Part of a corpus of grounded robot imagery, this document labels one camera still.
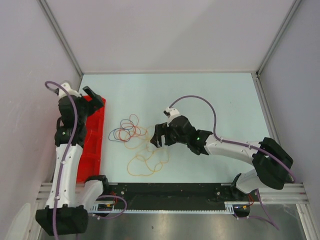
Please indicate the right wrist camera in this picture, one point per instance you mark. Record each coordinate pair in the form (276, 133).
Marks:
(171, 114)

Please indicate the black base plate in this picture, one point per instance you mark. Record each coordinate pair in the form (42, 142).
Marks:
(179, 196)

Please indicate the slotted cable duct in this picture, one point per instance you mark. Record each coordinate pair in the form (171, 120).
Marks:
(225, 209)

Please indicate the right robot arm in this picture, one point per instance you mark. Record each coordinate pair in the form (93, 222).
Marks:
(271, 163)

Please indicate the red plastic bin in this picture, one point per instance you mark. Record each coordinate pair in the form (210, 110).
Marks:
(90, 161)

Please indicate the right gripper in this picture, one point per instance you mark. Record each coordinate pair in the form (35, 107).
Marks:
(160, 130)

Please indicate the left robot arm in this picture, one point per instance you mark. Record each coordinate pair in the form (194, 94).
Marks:
(65, 212)

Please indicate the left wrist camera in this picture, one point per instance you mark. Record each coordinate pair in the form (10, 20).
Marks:
(66, 88)

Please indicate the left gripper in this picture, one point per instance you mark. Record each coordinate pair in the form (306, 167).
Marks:
(93, 104)

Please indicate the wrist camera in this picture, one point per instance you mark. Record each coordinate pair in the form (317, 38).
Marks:
(171, 114)
(66, 88)

